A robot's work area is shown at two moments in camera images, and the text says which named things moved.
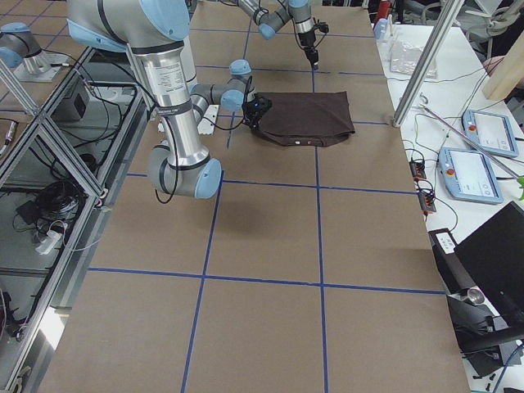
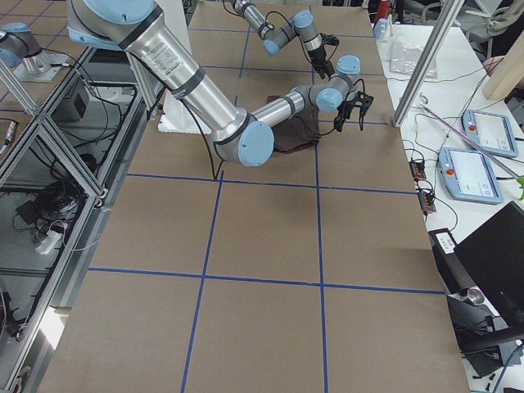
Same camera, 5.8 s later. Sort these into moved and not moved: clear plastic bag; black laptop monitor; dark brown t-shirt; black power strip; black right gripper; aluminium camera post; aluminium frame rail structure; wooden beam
Moved: dark brown t-shirt; black right gripper
Not moved: black power strip; aluminium frame rail structure; black laptop monitor; clear plastic bag; wooden beam; aluminium camera post
